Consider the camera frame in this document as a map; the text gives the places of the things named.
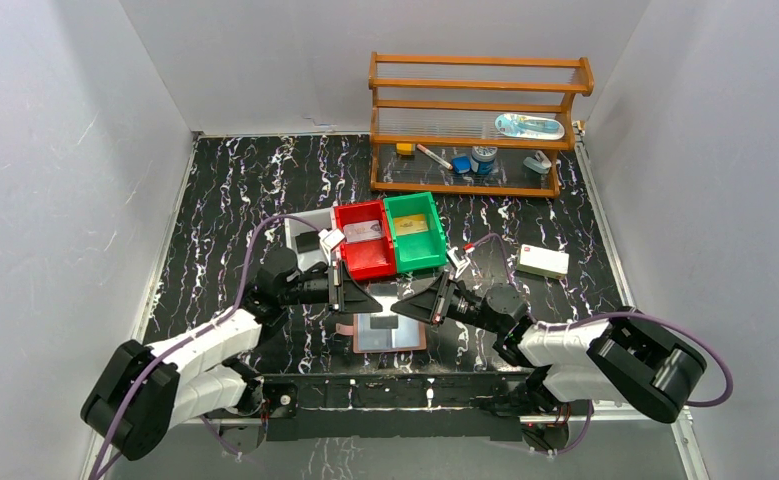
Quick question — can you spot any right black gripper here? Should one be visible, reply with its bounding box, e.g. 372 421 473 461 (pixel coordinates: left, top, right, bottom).
392 269 504 334

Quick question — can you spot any black card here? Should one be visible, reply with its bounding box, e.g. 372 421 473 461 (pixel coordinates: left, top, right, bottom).
294 231 321 254

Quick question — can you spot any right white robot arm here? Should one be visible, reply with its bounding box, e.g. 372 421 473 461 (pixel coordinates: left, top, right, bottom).
391 273 707 423

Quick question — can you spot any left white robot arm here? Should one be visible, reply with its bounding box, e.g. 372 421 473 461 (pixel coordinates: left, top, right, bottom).
80 248 382 460

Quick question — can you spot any white silver card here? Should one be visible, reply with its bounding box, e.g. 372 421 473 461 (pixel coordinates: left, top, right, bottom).
342 220 384 243

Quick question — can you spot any gold yellow card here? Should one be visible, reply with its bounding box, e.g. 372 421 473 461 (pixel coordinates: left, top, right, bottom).
393 214 429 237

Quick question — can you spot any red plastic bin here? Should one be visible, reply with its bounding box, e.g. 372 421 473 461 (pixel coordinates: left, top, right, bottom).
333 200 397 281

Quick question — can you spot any green plastic bin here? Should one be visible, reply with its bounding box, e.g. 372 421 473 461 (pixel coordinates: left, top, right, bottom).
383 192 447 273

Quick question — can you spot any white box red label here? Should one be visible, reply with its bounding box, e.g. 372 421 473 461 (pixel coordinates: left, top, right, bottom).
516 244 569 279

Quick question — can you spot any blue small block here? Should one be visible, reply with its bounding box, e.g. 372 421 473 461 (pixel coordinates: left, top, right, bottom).
451 155 471 175

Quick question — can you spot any red white marker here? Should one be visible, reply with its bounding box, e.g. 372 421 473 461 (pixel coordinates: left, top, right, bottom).
416 144 453 170

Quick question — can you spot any yellow small block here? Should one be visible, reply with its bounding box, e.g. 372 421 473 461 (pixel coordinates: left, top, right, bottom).
395 143 416 157

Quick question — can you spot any wooden shelf rack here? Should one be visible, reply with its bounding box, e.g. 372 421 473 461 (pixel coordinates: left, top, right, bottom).
368 52 595 198

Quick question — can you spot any grey stapler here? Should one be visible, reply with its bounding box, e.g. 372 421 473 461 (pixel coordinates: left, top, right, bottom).
523 151 553 175

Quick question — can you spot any clear blister package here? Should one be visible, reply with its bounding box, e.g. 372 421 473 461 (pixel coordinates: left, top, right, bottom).
494 113 565 141

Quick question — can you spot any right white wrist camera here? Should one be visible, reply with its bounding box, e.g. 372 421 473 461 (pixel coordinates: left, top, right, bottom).
446 245 475 279

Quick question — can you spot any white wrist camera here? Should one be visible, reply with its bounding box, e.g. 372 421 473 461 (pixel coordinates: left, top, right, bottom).
318 228 345 258
446 245 475 279

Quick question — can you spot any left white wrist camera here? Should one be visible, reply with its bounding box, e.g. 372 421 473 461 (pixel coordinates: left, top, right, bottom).
318 228 345 258

